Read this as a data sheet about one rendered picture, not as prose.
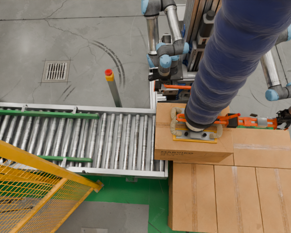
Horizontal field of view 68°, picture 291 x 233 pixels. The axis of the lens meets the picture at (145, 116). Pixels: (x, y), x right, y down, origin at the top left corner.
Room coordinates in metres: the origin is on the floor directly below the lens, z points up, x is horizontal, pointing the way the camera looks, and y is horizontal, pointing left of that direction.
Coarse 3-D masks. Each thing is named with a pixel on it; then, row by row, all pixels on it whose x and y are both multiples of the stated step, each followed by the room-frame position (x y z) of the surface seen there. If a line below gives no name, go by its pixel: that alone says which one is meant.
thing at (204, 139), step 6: (186, 132) 0.51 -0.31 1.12; (204, 132) 0.51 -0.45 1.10; (210, 132) 0.51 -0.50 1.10; (216, 132) 0.51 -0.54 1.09; (174, 138) 0.48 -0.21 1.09; (180, 138) 0.47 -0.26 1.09; (186, 138) 0.47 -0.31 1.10; (192, 138) 0.47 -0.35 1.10; (204, 138) 0.46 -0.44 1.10; (216, 138) 0.46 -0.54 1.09
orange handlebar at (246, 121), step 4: (176, 88) 0.85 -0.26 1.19; (180, 88) 0.85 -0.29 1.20; (184, 88) 0.85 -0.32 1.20; (188, 88) 0.84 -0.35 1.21; (176, 116) 0.61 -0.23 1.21; (184, 116) 0.61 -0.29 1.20; (220, 116) 0.59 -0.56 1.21; (224, 116) 0.59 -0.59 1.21; (180, 120) 0.58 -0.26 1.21; (184, 120) 0.57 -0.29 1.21; (244, 120) 0.55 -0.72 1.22; (248, 120) 0.55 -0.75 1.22; (252, 120) 0.55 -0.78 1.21; (256, 120) 0.55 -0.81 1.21; (268, 120) 0.54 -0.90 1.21; (272, 120) 0.54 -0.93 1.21; (240, 124) 0.52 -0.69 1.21; (244, 124) 0.52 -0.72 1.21; (248, 124) 0.52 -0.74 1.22; (252, 124) 0.52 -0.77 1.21; (256, 124) 0.51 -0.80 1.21; (268, 124) 0.51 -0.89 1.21; (272, 124) 0.51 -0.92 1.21
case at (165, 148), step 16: (160, 112) 0.71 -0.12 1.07; (224, 112) 0.68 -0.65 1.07; (160, 128) 0.57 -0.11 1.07; (208, 128) 0.55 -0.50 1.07; (224, 128) 0.54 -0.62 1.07; (160, 144) 0.44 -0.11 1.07; (176, 144) 0.43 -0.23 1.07; (192, 144) 0.43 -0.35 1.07; (208, 144) 0.42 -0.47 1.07; (224, 144) 0.41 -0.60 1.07; (176, 160) 0.38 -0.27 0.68; (192, 160) 0.37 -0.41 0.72; (208, 160) 0.35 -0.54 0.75
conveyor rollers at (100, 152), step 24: (0, 120) 0.95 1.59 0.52; (24, 120) 0.93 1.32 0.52; (48, 120) 0.91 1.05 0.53; (72, 120) 0.89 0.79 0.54; (96, 120) 0.88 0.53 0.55; (120, 120) 0.86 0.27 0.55; (144, 120) 0.85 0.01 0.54; (24, 144) 0.65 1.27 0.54; (48, 144) 0.64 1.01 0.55; (120, 144) 0.60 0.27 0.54; (144, 144) 0.59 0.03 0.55; (144, 168) 0.35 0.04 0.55
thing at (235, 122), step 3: (228, 114) 0.60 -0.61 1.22; (231, 114) 0.60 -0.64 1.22; (234, 117) 0.57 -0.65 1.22; (237, 117) 0.57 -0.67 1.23; (225, 120) 0.56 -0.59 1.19; (228, 120) 0.55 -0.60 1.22; (231, 120) 0.55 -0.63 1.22; (234, 120) 0.55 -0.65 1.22; (237, 120) 0.55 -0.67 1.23; (228, 123) 0.52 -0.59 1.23; (231, 123) 0.53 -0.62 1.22; (234, 123) 0.53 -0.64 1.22; (237, 123) 0.53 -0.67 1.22; (225, 126) 0.52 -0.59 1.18; (228, 126) 0.52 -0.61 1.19; (231, 126) 0.52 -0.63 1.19; (234, 126) 0.51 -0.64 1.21
